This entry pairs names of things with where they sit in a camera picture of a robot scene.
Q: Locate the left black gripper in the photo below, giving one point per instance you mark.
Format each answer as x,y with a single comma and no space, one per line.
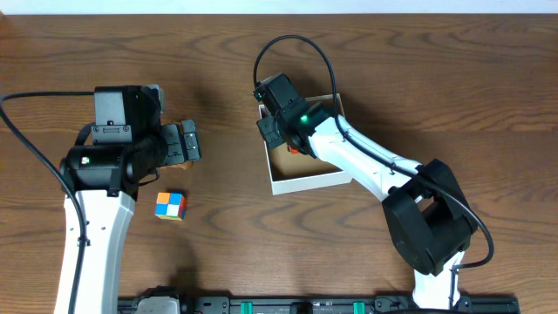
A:
173,142

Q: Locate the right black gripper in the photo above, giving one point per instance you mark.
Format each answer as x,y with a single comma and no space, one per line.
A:
268,131

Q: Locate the red toy fire truck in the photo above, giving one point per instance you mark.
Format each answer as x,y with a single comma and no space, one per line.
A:
292,150

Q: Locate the multicolour puzzle cube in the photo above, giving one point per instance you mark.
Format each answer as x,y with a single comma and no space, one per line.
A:
170,206

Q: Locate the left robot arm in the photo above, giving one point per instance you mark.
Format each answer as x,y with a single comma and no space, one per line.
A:
105,168

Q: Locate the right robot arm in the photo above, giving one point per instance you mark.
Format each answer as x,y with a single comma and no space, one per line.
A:
429,220

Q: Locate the brown plush toy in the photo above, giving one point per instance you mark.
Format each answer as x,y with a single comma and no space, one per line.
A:
185,166

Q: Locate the white cardboard box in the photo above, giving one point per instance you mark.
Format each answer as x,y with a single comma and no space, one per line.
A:
290,173

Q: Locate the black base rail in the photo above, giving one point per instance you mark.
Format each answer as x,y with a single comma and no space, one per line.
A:
166,300

